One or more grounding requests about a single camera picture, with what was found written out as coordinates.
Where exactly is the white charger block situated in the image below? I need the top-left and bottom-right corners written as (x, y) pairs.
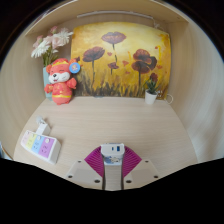
top-left (100, 143), bottom-right (126, 166)

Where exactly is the yellow poppy flower painting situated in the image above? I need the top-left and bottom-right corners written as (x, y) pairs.
top-left (70, 21), bottom-right (172, 99)

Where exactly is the pink and white flower bouquet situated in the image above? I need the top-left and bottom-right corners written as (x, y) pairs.
top-left (30, 25), bottom-right (74, 68)

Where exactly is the white light bar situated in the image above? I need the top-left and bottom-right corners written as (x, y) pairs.
top-left (76, 10), bottom-right (154, 20)

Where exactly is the small potted green plant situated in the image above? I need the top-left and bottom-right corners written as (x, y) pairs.
top-left (144, 78), bottom-right (160, 106)

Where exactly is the red plush toy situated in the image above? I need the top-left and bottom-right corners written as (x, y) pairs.
top-left (43, 58), bottom-right (82, 106)

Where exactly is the pastel multicolour power strip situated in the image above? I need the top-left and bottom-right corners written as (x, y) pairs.
top-left (20, 129), bottom-right (62, 165)

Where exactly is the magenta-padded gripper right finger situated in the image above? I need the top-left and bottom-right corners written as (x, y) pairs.
top-left (121, 145), bottom-right (161, 191)

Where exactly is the wooden shelf unit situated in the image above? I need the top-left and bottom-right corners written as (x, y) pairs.
top-left (24, 0), bottom-right (191, 38)

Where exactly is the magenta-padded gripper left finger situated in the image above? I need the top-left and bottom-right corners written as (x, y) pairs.
top-left (65, 145), bottom-right (106, 192)

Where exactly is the white plug with cable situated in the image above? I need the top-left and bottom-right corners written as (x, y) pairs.
top-left (34, 115), bottom-right (52, 136)

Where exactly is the light blue vase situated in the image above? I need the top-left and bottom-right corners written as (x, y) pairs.
top-left (42, 65), bottom-right (54, 101)

